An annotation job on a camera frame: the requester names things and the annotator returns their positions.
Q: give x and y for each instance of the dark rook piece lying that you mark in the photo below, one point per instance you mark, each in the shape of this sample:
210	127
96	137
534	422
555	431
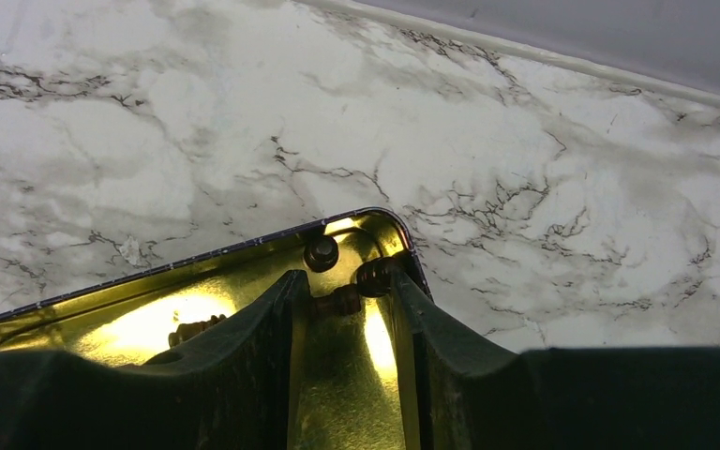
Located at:
189	330

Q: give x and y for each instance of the dark pawn far corner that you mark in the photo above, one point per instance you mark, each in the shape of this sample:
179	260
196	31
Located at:
372	280

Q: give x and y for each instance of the gold tin with dark pieces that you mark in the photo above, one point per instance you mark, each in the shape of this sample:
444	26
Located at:
345	391

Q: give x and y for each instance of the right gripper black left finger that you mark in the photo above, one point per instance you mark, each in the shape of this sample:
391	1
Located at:
227	388

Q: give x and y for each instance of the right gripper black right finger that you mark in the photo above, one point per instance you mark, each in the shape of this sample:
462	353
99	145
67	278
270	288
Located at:
459	390

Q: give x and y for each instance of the dark pawn corner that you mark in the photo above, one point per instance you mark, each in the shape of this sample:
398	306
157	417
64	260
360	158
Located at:
372	280
321	254

